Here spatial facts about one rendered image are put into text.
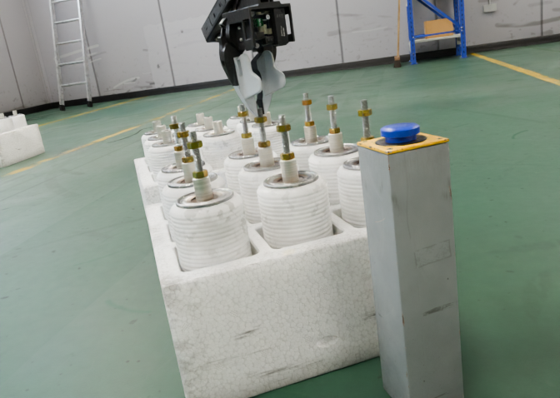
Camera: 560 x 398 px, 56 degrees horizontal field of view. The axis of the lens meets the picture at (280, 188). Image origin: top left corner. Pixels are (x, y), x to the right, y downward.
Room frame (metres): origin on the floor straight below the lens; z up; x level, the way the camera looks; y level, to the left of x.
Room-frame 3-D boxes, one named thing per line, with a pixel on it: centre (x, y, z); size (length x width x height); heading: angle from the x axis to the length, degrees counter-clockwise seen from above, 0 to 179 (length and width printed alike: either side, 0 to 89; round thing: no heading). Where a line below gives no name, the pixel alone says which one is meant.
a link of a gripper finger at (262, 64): (0.79, -0.01, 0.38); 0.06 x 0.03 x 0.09; 34
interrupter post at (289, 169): (0.69, -0.02, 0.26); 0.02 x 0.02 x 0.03
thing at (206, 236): (0.66, 0.10, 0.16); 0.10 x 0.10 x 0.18
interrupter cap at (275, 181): (0.69, -0.02, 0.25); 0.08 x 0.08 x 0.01
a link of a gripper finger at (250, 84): (0.77, 0.02, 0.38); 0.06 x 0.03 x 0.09; 34
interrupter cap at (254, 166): (0.80, 0.01, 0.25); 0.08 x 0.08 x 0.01
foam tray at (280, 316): (0.80, 0.01, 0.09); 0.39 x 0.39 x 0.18; 15
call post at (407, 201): (0.54, -0.13, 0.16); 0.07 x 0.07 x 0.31; 15
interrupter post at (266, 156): (0.80, 0.01, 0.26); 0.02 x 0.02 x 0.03
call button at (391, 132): (0.54, -0.13, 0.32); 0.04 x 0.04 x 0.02
